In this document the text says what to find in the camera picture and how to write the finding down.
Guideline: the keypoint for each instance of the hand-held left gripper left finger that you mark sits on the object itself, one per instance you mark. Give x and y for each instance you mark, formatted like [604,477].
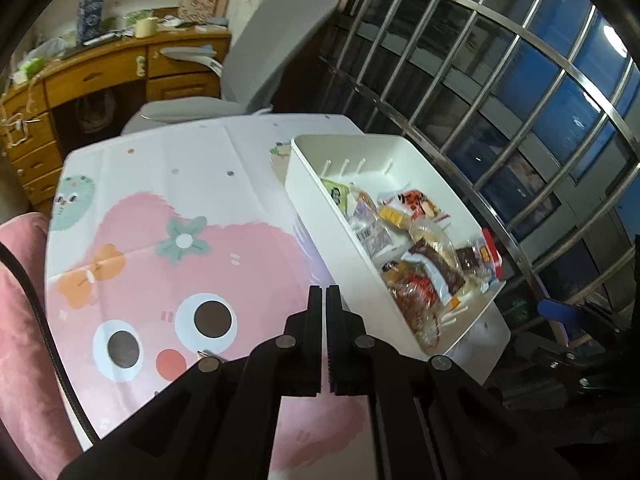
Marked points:
[312,340]

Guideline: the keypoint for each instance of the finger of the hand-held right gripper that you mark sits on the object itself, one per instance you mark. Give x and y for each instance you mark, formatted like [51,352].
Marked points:
[570,375]
[560,317]

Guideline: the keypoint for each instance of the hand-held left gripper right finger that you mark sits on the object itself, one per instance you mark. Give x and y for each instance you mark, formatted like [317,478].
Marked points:
[335,350]

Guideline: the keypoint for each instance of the clear red bread packet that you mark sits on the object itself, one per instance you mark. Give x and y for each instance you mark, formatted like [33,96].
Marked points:
[415,300]

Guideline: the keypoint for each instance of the purple bread packet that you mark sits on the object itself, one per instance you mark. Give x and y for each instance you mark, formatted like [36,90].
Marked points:
[370,230]

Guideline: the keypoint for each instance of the clear dark brown snack packet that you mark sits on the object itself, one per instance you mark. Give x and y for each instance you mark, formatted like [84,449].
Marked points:
[440,267]

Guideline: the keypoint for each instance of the white plastic basket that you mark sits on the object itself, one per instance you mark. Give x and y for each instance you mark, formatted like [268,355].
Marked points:
[320,210]

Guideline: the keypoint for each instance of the orange bread packet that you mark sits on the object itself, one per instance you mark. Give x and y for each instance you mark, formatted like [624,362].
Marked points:
[392,215]

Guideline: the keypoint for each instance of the green snack packet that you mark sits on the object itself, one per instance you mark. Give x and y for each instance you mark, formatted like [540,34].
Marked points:
[336,192]

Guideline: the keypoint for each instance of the clear yellow crumb snack packet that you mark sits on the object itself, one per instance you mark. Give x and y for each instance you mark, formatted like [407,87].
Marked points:
[432,235]

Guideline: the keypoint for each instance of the red white snack packet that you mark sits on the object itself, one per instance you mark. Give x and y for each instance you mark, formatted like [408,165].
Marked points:
[422,205]

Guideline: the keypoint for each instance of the pink cartoon table mat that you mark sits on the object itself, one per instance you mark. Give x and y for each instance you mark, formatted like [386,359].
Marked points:
[200,160]

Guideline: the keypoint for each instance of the steel window bars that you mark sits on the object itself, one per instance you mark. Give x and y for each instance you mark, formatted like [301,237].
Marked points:
[500,85]

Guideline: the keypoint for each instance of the pink cushioned chair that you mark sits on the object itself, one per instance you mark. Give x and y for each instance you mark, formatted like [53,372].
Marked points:
[30,310]

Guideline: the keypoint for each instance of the grey office chair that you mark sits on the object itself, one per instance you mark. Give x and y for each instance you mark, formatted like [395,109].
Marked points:
[280,35]

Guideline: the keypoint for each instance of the dark bag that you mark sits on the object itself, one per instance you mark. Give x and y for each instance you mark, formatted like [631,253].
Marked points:
[95,112]

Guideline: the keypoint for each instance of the wooden desk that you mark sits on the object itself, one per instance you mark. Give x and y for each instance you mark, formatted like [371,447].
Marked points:
[100,75]

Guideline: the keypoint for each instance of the patterned cardboard box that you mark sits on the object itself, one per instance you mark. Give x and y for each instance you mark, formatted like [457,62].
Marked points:
[199,7]

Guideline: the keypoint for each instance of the cream mug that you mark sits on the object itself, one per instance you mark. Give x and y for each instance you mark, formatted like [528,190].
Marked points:
[146,27]

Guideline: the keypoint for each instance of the blue patterned gift bag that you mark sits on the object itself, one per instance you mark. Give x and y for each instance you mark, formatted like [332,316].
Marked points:
[90,20]

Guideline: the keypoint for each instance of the green tissue pack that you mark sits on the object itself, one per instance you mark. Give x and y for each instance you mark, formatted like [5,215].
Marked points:
[29,70]

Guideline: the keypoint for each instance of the white plastic bag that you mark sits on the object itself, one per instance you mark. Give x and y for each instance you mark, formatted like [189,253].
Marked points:
[47,49]

